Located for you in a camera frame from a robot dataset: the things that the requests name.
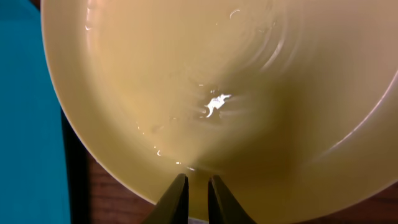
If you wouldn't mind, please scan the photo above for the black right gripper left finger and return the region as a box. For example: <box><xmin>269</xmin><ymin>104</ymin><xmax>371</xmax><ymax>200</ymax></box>
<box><xmin>142</xmin><ymin>174</ymin><xmax>189</xmax><ymax>224</ymax></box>

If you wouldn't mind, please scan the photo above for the teal plastic tray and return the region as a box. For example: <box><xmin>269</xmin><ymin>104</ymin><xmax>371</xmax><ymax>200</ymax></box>
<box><xmin>1</xmin><ymin>1</ymin><xmax>71</xmax><ymax>223</ymax></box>

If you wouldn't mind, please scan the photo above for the yellow plate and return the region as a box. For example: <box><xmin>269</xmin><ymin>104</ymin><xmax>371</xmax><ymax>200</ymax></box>
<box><xmin>41</xmin><ymin>0</ymin><xmax>397</xmax><ymax>223</ymax></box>

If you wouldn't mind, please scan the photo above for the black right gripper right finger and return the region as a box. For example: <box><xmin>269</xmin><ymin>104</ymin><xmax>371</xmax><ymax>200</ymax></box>
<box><xmin>208</xmin><ymin>175</ymin><xmax>256</xmax><ymax>224</ymax></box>

